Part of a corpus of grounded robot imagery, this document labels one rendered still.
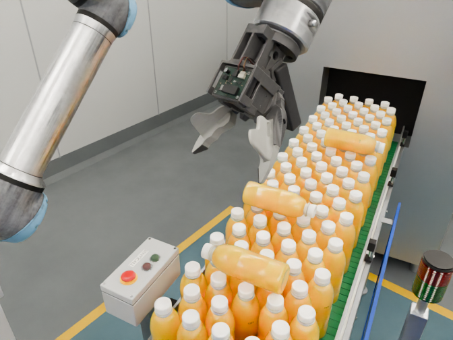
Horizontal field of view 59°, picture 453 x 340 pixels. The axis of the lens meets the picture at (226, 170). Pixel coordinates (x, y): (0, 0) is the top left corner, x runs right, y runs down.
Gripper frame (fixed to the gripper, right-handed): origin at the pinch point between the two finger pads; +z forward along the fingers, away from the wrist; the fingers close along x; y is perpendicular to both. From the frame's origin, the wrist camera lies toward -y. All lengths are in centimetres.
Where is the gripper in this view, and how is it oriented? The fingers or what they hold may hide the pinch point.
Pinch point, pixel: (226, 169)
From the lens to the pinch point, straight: 59.0
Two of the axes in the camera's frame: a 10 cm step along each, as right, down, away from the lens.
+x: 6.6, 3.0, -6.9
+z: -4.4, 9.0, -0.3
